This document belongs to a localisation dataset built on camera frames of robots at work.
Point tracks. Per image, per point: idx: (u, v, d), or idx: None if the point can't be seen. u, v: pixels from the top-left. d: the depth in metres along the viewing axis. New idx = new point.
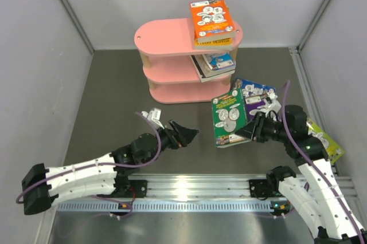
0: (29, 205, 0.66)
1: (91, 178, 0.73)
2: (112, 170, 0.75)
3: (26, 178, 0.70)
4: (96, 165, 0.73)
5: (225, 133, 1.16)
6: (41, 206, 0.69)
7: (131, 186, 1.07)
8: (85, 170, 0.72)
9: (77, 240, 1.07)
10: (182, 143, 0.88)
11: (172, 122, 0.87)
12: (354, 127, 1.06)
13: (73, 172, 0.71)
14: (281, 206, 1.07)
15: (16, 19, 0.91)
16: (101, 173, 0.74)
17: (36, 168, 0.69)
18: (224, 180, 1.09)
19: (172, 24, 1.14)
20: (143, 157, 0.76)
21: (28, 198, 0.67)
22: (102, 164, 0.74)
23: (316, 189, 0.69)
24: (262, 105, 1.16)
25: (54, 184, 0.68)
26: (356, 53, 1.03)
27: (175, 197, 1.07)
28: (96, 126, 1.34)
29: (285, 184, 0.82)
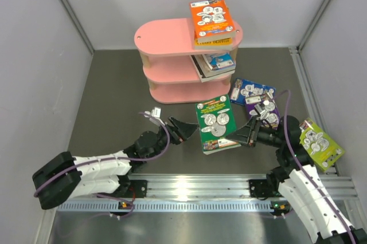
0: (55, 193, 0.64)
1: (109, 170, 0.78)
2: (129, 165, 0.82)
3: (49, 167, 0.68)
4: (116, 158, 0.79)
5: (213, 138, 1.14)
6: (62, 197, 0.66)
7: (131, 187, 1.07)
8: (108, 161, 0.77)
9: (77, 240, 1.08)
10: (182, 138, 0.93)
11: (171, 118, 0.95)
12: (353, 127, 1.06)
13: (98, 162, 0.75)
14: (281, 206, 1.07)
15: (16, 19, 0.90)
16: (119, 166, 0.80)
17: (63, 155, 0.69)
18: (224, 180, 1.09)
19: (171, 24, 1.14)
20: (147, 153, 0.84)
21: (56, 185, 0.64)
22: (120, 158, 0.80)
23: (305, 191, 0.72)
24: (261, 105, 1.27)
25: (83, 171, 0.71)
26: (357, 53, 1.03)
27: (175, 197, 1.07)
28: (96, 126, 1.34)
29: (280, 190, 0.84)
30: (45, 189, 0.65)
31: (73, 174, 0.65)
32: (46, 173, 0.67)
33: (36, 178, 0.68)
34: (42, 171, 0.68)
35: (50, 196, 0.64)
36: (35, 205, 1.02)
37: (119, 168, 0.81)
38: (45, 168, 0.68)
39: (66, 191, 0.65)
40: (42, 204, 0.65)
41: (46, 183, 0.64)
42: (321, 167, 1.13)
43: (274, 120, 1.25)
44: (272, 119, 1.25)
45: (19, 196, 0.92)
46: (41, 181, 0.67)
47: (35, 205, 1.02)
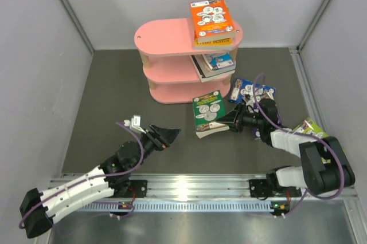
0: (31, 228, 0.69)
1: (84, 193, 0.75)
2: (104, 182, 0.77)
3: (23, 203, 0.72)
4: (86, 180, 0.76)
5: (205, 121, 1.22)
6: (41, 228, 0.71)
7: (131, 187, 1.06)
8: (77, 186, 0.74)
9: (78, 240, 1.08)
10: (165, 144, 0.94)
11: (151, 126, 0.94)
12: (353, 127, 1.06)
13: (66, 191, 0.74)
14: (281, 206, 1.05)
15: (16, 19, 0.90)
16: (93, 187, 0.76)
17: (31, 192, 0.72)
18: (223, 180, 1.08)
19: (171, 24, 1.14)
20: (129, 163, 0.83)
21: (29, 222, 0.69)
22: (92, 178, 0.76)
23: (280, 139, 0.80)
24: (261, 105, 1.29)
25: (51, 205, 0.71)
26: (357, 53, 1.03)
27: (175, 197, 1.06)
28: (96, 126, 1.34)
29: (280, 180, 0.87)
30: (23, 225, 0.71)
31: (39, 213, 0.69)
32: (22, 209, 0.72)
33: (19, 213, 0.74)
34: (21, 207, 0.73)
35: (29, 231, 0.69)
36: None
37: (94, 188, 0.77)
38: (22, 205, 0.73)
39: (38, 225, 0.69)
40: (27, 236, 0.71)
41: (22, 221, 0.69)
42: None
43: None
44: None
45: (19, 196, 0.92)
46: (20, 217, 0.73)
47: None
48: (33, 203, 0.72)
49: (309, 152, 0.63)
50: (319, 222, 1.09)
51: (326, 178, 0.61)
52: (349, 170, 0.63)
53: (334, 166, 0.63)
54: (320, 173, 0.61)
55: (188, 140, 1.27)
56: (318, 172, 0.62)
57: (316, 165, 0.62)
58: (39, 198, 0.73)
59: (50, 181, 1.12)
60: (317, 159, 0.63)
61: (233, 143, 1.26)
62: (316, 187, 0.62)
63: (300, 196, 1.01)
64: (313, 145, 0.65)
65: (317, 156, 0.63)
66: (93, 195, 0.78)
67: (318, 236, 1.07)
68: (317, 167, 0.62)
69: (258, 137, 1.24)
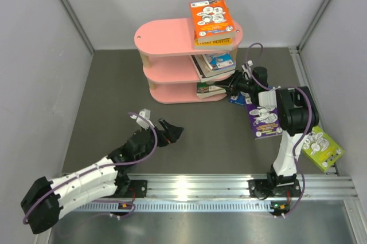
0: (40, 219, 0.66)
1: (93, 182, 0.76)
2: (114, 170, 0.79)
3: (30, 195, 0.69)
4: (97, 168, 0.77)
5: (205, 85, 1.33)
6: (50, 219, 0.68)
7: (131, 187, 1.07)
8: (89, 174, 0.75)
9: (77, 240, 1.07)
10: (170, 140, 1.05)
11: (163, 121, 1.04)
12: (353, 127, 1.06)
13: (77, 178, 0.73)
14: (281, 206, 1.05)
15: (16, 19, 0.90)
16: (103, 175, 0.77)
17: (40, 181, 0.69)
18: (222, 180, 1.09)
19: (171, 24, 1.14)
20: (139, 152, 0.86)
21: (38, 213, 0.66)
22: (102, 167, 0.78)
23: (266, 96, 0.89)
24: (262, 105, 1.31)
25: (62, 193, 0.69)
26: (356, 54, 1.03)
27: (175, 197, 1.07)
28: (96, 126, 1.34)
29: (276, 169, 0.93)
30: (28, 218, 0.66)
31: (51, 200, 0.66)
32: (28, 201, 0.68)
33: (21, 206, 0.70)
34: (24, 200, 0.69)
35: (36, 224, 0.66)
36: None
37: (104, 176, 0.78)
38: (27, 197, 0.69)
39: (49, 215, 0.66)
40: (33, 229, 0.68)
41: (30, 212, 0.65)
42: (321, 167, 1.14)
43: (274, 119, 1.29)
44: (272, 119, 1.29)
45: (19, 196, 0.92)
46: (24, 209, 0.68)
47: None
48: (42, 193, 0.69)
49: (282, 94, 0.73)
50: (320, 222, 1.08)
51: (294, 115, 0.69)
52: (316, 111, 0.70)
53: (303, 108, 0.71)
54: (289, 110, 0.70)
55: (187, 139, 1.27)
56: (288, 109, 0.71)
57: (288, 105, 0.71)
58: (49, 187, 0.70)
59: None
60: (289, 100, 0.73)
61: (233, 142, 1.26)
62: (286, 124, 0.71)
63: (297, 196, 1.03)
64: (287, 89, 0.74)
65: (289, 97, 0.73)
66: (98, 189, 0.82)
67: (319, 236, 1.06)
68: (288, 106, 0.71)
69: (258, 137, 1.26)
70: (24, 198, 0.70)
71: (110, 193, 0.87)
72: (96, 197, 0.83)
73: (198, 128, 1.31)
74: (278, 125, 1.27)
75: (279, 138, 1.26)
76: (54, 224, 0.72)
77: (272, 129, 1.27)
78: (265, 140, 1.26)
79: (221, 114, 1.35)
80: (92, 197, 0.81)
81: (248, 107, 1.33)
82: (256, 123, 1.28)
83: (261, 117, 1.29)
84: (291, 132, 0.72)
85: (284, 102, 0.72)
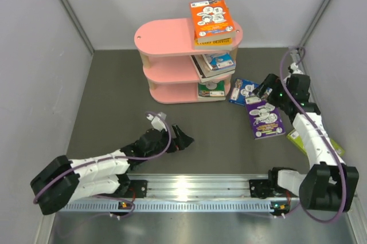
0: (55, 196, 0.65)
1: (108, 170, 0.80)
2: (126, 162, 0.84)
3: (49, 171, 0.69)
4: (112, 158, 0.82)
5: (206, 89, 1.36)
6: (63, 200, 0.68)
7: (131, 187, 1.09)
8: (105, 161, 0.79)
9: (77, 240, 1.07)
10: (179, 146, 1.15)
11: (175, 126, 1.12)
12: (353, 127, 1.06)
13: (95, 163, 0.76)
14: (281, 206, 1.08)
15: (16, 19, 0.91)
16: (116, 166, 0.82)
17: (61, 159, 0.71)
18: (222, 180, 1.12)
19: (171, 24, 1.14)
20: (148, 149, 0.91)
21: (55, 189, 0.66)
22: (118, 157, 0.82)
23: (304, 132, 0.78)
24: (261, 105, 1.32)
25: (81, 173, 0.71)
26: (357, 53, 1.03)
27: (175, 197, 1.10)
28: (96, 125, 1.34)
29: (280, 181, 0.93)
30: (42, 195, 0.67)
31: (71, 178, 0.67)
32: (44, 178, 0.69)
33: (33, 184, 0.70)
34: (42, 176, 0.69)
35: (50, 201, 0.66)
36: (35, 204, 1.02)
37: (117, 166, 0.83)
38: (42, 174, 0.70)
39: (66, 193, 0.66)
40: (44, 207, 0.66)
41: (46, 187, 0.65)
42: None
43: (274, 119, 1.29)
44: (272, 119, 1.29)
45: (19, 196, 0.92)
46: (39, 186, 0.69)
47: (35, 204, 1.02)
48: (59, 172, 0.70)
49: (321, 180, 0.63)
50: (320, 222, 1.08)
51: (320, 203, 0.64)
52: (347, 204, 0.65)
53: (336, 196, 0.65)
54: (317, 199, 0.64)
55: None
56: (316, 197, 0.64)
57: (318, 192, 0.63)
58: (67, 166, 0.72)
59: None
60: (323, 187, 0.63)
61: (232, 142, 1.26)
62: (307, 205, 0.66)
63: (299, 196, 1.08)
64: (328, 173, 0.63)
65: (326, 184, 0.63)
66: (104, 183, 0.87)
67: (319, 236, 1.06)
68: (317, 193, 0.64)
69: (258, 137, 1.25)
70: (39, 174, 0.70)
71: (110, 192, 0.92)
72: (100, 191, 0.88)
73: (198, 128, 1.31)
74: (278, 125, 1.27)
75: (278, 138, 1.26)
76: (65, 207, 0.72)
77: (272, 129, 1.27)
78: (265, 140, 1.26)
79: (221, 114, 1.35)
80: (98, 189, 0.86)
81: (249, 106, 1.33)
82: (256, 123, 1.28)
83: (261, 118, 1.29)
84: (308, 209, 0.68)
85: (315, 188, 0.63)
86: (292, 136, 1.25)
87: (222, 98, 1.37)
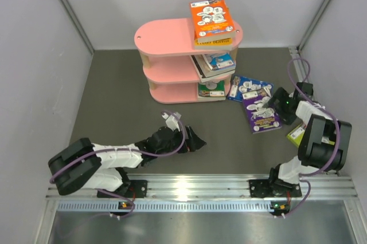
0: (75, 177, 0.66)
1: (123, 161, 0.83)
2: (139, 157, 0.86)
3: (70, 152, 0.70)
4: (129, 150, 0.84)
5: (206, 89, 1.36)
6: (80, 182, 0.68)
7: (131, 187, 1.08)
8: (123, 152, 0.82)
9: (78, 240, 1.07)
10: (190, 148, 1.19)
11: (188, 128, 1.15)
12: (352, 127, 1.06)
13: (114, 151, 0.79)
14: (281, 206, 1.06)
15: (15, 19, 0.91)
16: (132, 158, 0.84)
17: (82, 141, 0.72)
18: (223, 180, 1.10)
19: (171, 24, 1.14)
20: (160, 146, 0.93)
21: (76, 169, 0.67)
22: (134, 150, 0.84)
23: (304, 109, 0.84)
24: (258, 99, 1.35)
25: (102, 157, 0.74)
26: (357, 53, 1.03)
27: (175, 197, 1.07)
28: (96, 125, 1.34)
29: (280, 174, 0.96)
30: (61, 174, 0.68)
31: (93, 160, 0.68)
32: (65, 158, 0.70)
33: (52, 164, 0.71)
34: (61, 156, 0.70)
35: (69, 181, 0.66)
36: (35, 204, 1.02)
37: (132, 159, 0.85)
38: (63, 154, 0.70)
39: (86, 175, 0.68)
40: (62, 188, 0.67)
41: (68, 166, 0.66)
42: None
43: (271, 114, 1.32)
44: (269, 114, 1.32)
45: (19, 196, 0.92)
46: (58, 165, 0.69)
47: (35, 204, 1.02)
48: (80, 153, 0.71)
49: (315, 124, 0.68)
50: (320, 222, 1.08)
51: (315, 150, 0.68)
52: (342, 156, 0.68)
53: (331, 145, 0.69)
54: (313, 145, 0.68)
55: None
56: (313, 142, 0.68)
57: (315, 137, 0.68)
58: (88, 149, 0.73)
59: None
60: (320, 133, 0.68)
61: (233, 142, 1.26)
62: (304, 154, 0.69)
63: (301, 196, 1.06)
64: (324, 121, 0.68)
65: (321, 130, 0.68)
66: (110, 177, 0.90)
67: (319, 237, 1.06)
68: (313, 139, 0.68)
69: (257, 131, 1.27)
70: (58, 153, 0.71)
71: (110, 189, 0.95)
72: (104, 186, 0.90)
73: (198, 127, 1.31)
74: (276, 119, 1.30)
75: (279, 138, 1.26)
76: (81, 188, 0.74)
77: (269, 124, 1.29)
78: (265, 140, 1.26)
79: (222, 114, 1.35)
80: (105, 183, 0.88)
81: (246, 102, 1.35)
82: (253, 118, 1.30)
83: (258, 112, 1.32)
84: (305, 163, 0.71)
85: (312, 132, 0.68)
86: (292, 136, 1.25)
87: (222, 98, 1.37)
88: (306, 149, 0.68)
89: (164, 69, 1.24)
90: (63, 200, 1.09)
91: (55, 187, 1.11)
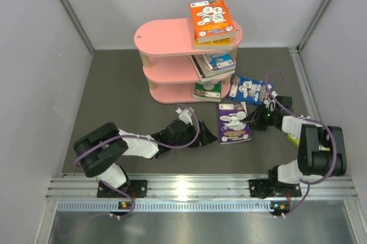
0: (103, 158, 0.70)
1: (142, 149, 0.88)
2: (156, 147, 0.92)
3: (97, 134, 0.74)
4: (147, 138, 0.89)
5: (202, 89, 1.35)
6: (106, 164, 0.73)
7: (131, 186, 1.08)
8: (143, 140, 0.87)
9: (77, 240, 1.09)
10: (202, 142, 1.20)
11: (201, 122, 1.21)
12: (353, 127, 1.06)
13: (137, 138, 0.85)
14: (281, 206, 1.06)
15: (15, 20, 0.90)
16: (149, 146, 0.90)
17: (109, 125, 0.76)
18: (223, 180, 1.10)
19: (172, 24, 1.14)
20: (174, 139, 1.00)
21: (104, 151, 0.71)
22: (152, 140, 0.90)
23: (290, 123, 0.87)
24: (233, 113, 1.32)
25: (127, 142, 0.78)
26: (356, 53, 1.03)
27: (175, 197, 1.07)
28: (96, 125, 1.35)
29: (278, 175, 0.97)
30: (88, 156, 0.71)
31: (120, 143, 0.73)
32: (92, 140, 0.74)
33: (77, 146, 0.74)
34: (88, 138, 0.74)
35: (96, 162, 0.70)
36: (35, 204, 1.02)
37: (149, 148, 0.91)
38: (90, 136, 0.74)
39: (113, 156, 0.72)
40: (88, 168, 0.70)
41: (96, 148, 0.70)
42: None
43: (242, 127, 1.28)
44: (240, 127, 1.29)
45: (19, 196, 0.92)
46: (85, 147, 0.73)
47: (35, 204, 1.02)
48: (106, 137, 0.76)
49: (309, 133, 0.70)
50: (319, 222, 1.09)
51: (317, 161, 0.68)
52: (342, 161, 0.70)
53: (330, 153, 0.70)
54: (313, 154, 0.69)
55: None
56: (312, 152, 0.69)
57: (312, 146, 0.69)
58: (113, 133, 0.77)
59: (50, 181, 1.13)
60: (316, 142, 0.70)
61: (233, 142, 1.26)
62: (307, 165, 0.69)
63: (301, 196, 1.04)
64: (316, 129, 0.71)
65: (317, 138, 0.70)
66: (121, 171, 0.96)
67: (318, 236, 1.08)
68: (312, 149, 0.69)
69: (225, 141, 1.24)
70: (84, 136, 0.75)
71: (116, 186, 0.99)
72: (109, 181, 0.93)
73: None
74: (246, 131, 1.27)
75: (278, 138, 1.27)
76: (100, 174, 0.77)
77: (238, 136, 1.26)
78: (265, 140, 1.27)
79: None
80: (112, 177, 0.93)
81: (220, 112, 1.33)
82: (224, 128, 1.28)
83: (230, 124, 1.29)
84: (308, 174, 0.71)
85: (308, 142, 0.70)
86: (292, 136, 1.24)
87: (224, 100, 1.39)
88: (307, 160, 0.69)
89: (164, 68, 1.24)
90: (63, 200, 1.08)
91: (55, 188, 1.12)
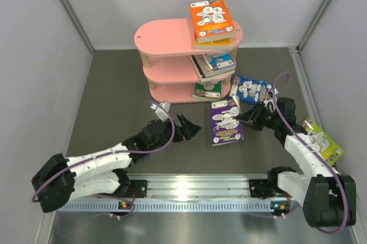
0: (51, 196, 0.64)
1: (108, 166, 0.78)
2: (127, 158, 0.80)
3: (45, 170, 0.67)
4: (112, 153, 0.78)
5: (202, 89, 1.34)
6: (60, 199, 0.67)
7: (131, 187, 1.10)
8: (104, 158, 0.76)
9: (77, 240, 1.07)
10: (186, 136, 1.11)
11: (180, 116, 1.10)
12: (353, 127, 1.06)
13: (93, 160, 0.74)
14: (281, 206, 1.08)
15: (15, 20, 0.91)
16: (117, 160, 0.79)
17: (56, 158, 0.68)
18: (224, 180, 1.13)
19: (172, 23, 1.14)
20: (152, 141, 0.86)
21: (50, 190, 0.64)
22: (118, 152, 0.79)
23: (293, 147, 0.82)
24: (226, 110, 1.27)
25: (77, 172, 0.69)
26: (356, 53, 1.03)
27: (175, 197, 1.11)
28: (96, 124, 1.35)
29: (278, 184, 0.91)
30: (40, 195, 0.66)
31: (66, 177, 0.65)
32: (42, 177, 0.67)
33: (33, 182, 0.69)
34: (38, 176, 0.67)
35: (46, 201, 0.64)
36: (35, 204, 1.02)
37: (119, 161, 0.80)
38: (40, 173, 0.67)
39: (62, 192, 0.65)
40: (43, 207, 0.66)
41: (41, 188, 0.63)
42: None
43: (234, 126, 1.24)
44: (233, 125, 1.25)
45: (19, 196, 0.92)
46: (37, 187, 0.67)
47: (35, 204, 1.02)
48: (57, 169, 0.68)
49: (320, 190, 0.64)
50: None
51: (325, 217, 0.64)
52: (352, 216, 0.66)
53: (339, 208, 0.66)
54: (321, 212, 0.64)
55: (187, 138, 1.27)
56: (320, 211, 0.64)
57: (321, 206, 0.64)
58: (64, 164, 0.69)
59: None
60: (325, 200, 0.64)
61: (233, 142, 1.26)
62: (313, 221, 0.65)
63: None
64: (326, 183, 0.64)
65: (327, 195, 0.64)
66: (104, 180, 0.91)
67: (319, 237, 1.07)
68: (321, 208, 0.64)
69: (215, 142, 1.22)
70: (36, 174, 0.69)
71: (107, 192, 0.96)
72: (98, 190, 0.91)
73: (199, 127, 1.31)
74: (238, 131, 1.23)
75: None
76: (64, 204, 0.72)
77: (230, 136, 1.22)
78: (265, 140, 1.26)
79: None
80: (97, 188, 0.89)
81: (213, 111, 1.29)
82: (216, 128, 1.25)
83: (222, 122, 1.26)
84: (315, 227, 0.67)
85: (316, 201, 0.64)
86: None
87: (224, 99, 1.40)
88: (316, 217, 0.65)
89: (163, 69, 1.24)
90: None
91: None
